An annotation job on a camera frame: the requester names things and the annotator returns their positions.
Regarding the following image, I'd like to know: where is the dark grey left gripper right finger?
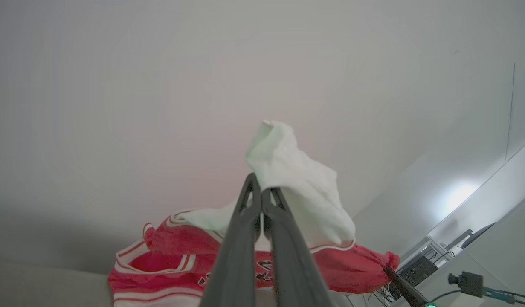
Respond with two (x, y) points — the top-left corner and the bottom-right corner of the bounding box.
(262, 187), (334, 307)

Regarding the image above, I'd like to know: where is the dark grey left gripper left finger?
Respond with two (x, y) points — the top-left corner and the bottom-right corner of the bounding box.
(200, 172), (262, 307)

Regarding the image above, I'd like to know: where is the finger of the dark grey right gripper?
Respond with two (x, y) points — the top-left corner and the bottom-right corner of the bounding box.
(383, 266), (427, 307)

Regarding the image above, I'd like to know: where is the red and white jersey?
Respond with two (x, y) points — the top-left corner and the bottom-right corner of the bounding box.
(107, 120), (401, 307)

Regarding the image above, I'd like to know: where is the black electronics box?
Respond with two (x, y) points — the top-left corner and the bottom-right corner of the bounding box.
(389, 256), (438, 299)

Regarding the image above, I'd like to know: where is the white metal rack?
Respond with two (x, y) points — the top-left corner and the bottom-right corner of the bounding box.
(398, 236), (455, 273)

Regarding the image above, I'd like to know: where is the tangle of thin black cables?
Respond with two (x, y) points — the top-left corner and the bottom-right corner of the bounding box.
(348, 288), (401, 307)

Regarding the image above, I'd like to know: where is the black camera on mount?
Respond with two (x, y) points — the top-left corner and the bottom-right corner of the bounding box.
(447, 271), (484, 298)

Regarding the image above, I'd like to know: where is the teal cable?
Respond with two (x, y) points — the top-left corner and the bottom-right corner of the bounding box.
(483, 287), (525, 307)

